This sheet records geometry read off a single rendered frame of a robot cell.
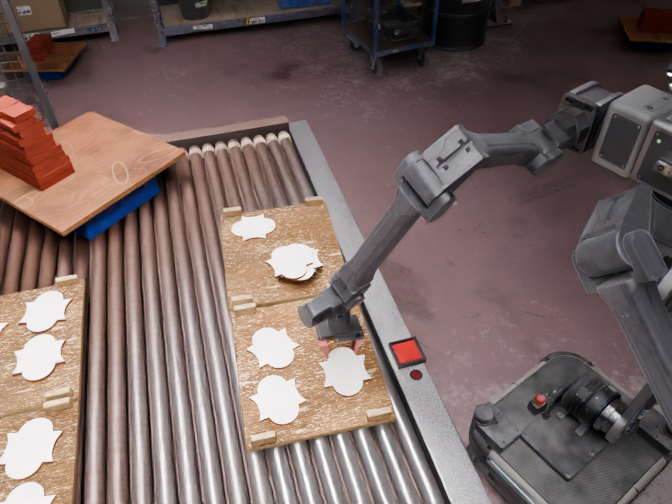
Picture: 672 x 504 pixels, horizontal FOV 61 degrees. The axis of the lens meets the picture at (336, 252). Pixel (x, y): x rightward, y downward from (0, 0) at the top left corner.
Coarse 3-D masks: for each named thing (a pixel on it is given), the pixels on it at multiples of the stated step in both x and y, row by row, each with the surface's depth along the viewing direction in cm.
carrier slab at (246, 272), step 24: (240, 216) 185; (264, 216) 185; (288, 216) 185; (312, 216) 185; (240, 240) 177; (264, 240) 177; (288, 240) 177; (312, 240) 177; (336, 240) 176; (240, 264) 169; (264, 264) 169; (336, 264) 169; (240, 288) 162; (264, 288) 162; (288, 288) 162; (312, 288) 162
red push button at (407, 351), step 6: (408, 342) 149; (414, 342) 149; (396, 348) 147; (402, 348) 147; (408, 348) 147; (414, 348) 147; (396, 354) 146; (402, 354) 146; (408, 354) 146; (414, 354) 146; (420, 354) 146; (402, 360) 144; (408, 360) 144
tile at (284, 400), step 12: (264, 384) 138; (276, 384) 138; (288, 384) 138; (252, 396) 136; (264, 396) 136; (276, 396) 136; (288, 396) 136; (300, 396) 136; (264, 408) 133; (276, 408) 133; (288, 408) 133; (264, 420) 132; (276, 420) 131; (288, 420) 131
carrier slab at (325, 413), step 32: (256, 320) 154; (288, 320) 154; (320, 352) 146; (256, 384) 139; (320, 384) 139; (384, 384) 139; (256, 416) 133; (320, 416) 133; (352, 416) 132; (256, 448) 128
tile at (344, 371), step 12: (336, 348) 145; (348, 348) 145; (336, 360) 142; (348, 360) 142; (360, 360) 142; (324, 372) 141; (336, 372) 140; (348, 372) 140; (360, 372) 140; (336, 384) 138; (348, 384) 138; (360, 384) 138; (348, 396) 136
